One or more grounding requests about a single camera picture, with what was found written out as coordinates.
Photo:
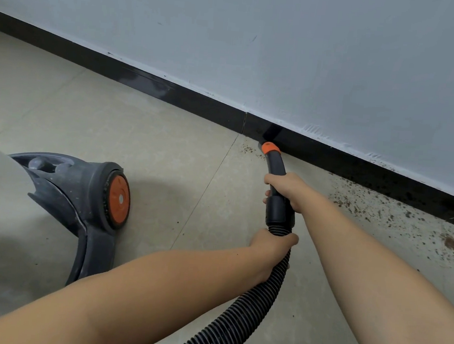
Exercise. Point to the person's right hand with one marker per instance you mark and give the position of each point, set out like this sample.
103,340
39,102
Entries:
296,190

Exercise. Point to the grey vacuum cleaner orange knobs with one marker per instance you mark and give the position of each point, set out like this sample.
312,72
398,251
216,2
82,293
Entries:
75,188

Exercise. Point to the person's left forearm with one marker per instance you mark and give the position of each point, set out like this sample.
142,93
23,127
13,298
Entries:
120,303

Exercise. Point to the person's right forearm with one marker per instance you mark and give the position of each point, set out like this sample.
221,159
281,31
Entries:
390,295

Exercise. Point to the person's left hand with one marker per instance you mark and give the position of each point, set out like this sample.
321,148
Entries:
269,249

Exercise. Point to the black skirting board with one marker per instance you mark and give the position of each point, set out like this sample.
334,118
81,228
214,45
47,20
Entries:
197,104

